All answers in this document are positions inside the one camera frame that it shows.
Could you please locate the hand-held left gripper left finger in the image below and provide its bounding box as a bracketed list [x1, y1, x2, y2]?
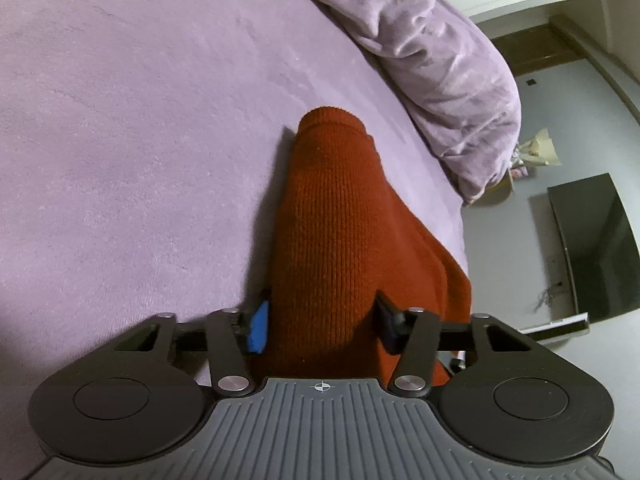
[114, 289, 272, 398]

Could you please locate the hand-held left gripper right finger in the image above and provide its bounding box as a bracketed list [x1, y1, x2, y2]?
[375, 290, 534, 399]

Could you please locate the red knit sweater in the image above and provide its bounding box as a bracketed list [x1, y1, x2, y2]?
[250, 106, 473, 389]

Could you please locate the white television shelf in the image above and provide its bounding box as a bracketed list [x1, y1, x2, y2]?
[519, 312, 591, 345]

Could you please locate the purple bed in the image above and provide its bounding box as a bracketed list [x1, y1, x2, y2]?
[0, 0, 471, 480]

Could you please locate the black television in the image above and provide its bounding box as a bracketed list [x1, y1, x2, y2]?
[547, 173, 640, 322]

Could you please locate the cream paper bouquet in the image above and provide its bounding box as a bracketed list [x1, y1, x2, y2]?
[511, 128, 564, 179]

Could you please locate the purple blanket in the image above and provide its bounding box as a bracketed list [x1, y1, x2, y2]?
[272, 0, 522, 206]

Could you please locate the brown wooden door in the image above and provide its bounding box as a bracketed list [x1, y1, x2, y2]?
[492, 14, 597, 79]

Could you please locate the dark cable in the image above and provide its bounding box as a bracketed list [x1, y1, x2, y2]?
[531, 284, 567, 312]

